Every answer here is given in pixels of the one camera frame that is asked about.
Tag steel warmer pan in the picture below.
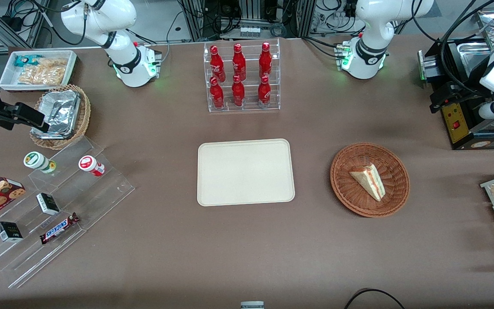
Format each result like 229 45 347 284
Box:
457 42 494 74

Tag beige plastic tray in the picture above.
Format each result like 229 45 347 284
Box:
197 139 295 207

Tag white rectangular bin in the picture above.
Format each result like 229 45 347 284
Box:
0 50 78 92

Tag light wicker basket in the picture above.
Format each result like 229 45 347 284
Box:
30 84 91 150

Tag red soda bottle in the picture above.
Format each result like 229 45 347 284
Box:
258 75 271 106
210 45 226 83
210 76 225 109
232 75 245 107
232 43 247 81
259 42 272 79

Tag clear acrylic bottle rack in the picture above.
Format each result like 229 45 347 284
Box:
203 39 281 113

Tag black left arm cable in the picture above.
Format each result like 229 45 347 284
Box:
410 0 494 97

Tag thin black cable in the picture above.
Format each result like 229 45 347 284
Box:
343 288 406 309

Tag Snickers chocolate bar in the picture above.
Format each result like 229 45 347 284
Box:
39 212 80 245

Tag green lid cup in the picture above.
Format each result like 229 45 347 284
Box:
24 151 57 174

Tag triangular sandwich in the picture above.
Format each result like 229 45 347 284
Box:
349 164 386 202

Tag brown wicker basket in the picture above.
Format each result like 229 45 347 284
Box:
330 142 410 218

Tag clear bag of crisps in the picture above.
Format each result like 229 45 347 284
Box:
17 58 68 86

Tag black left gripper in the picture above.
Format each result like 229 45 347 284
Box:
429 82 488 115

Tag clear acrylic stepped display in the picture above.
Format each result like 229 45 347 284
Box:
0 136 136 289

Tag black food warmer appliance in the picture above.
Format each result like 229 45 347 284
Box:
417 6 494 151

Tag teal snack packet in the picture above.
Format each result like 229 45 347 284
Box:
14 55 42 67

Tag red lid cup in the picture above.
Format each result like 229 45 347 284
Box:
78 155 105 177

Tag stacked aluminium foil containers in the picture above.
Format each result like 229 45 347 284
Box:
30 89 81 140

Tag small black carton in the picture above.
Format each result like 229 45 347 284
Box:
0 221 24 243
36 193 60 216

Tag aluminium frame profile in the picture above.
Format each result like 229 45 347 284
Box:
180 0 207 42
297 0 318 39

